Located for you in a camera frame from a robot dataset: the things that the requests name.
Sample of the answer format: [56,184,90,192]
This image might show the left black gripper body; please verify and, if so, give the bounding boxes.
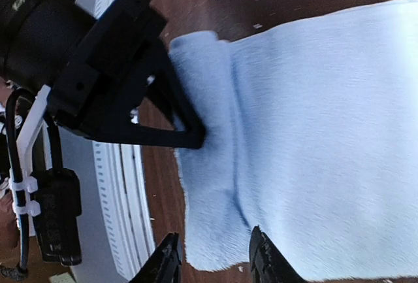
[48,0,169,139]

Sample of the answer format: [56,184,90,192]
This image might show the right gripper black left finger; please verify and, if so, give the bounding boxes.
[129,233,183,283]

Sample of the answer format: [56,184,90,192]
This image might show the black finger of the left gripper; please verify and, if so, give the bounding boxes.
[78,39,206,149]

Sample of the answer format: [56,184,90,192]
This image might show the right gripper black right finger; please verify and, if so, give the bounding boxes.
[249,226,306,283]

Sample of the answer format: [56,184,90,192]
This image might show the light blue towel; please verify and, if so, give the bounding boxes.
[169,0,417,281]

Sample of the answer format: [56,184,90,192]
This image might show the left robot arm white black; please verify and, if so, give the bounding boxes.
[1,0,205,149]

